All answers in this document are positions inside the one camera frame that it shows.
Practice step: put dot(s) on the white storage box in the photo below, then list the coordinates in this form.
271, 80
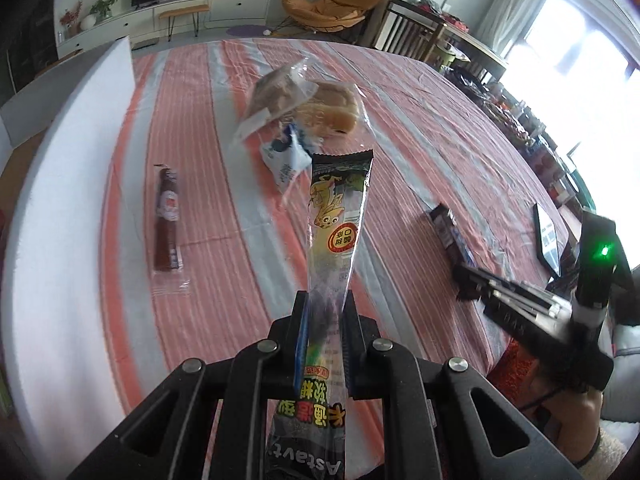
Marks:
65, 210

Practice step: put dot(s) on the clear bag of brown cakes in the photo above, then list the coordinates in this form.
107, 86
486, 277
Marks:
280, 92

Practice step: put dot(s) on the leafy potted plant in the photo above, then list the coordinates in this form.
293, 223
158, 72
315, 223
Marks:
104, 6

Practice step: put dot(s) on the orange fleece clothing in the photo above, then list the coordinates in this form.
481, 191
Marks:
515, 365

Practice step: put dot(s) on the black tall cabinet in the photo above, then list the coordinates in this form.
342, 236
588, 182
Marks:
30, 45

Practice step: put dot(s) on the black chocolate bar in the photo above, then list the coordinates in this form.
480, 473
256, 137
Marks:
445, 227

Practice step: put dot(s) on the white television cabinet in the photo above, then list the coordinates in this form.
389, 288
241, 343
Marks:
240, 7

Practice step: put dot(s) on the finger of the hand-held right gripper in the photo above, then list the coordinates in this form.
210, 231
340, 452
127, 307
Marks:
467, 282
505, 307

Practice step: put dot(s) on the long black snack packet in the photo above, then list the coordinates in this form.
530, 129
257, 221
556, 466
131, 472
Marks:
335, 230

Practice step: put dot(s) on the dark wooden side table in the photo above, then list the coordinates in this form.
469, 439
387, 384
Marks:
400, 25

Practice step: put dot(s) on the red flowers in vase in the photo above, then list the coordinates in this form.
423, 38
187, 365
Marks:
71, 17

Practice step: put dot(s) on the wooden stool with metal legs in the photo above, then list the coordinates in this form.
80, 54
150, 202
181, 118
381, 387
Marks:
182, 10

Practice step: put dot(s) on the purple floor mat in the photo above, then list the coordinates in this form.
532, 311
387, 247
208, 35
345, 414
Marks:
247, 31

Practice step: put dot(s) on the round white vase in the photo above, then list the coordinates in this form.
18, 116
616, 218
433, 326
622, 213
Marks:
88, 22

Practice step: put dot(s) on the white sheer curtain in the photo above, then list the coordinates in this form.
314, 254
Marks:
505, 0

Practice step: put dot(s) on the clear bag of yellow bread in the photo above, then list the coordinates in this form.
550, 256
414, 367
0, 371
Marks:
335, 105

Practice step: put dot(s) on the brown sausage stick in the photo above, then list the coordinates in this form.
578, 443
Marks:
167, 220

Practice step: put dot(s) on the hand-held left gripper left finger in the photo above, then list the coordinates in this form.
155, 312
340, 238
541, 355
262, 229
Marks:
299, 360

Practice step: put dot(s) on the black smartphone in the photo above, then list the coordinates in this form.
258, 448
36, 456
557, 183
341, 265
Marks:
547, 240

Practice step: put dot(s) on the white and blue snack packet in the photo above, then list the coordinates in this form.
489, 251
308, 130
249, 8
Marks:
287, 160

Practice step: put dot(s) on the pile of clothes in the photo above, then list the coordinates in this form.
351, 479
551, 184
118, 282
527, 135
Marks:
432, 7

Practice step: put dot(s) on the row of jars and cans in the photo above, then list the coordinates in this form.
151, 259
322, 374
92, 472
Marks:
520, 120

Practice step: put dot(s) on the person's right forearm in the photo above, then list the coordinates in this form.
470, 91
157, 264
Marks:
575, 420

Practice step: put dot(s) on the bright window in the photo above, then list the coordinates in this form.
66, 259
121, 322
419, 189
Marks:
575, 60

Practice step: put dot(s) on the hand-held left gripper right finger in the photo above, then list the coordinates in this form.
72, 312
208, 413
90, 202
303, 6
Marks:
350, 330

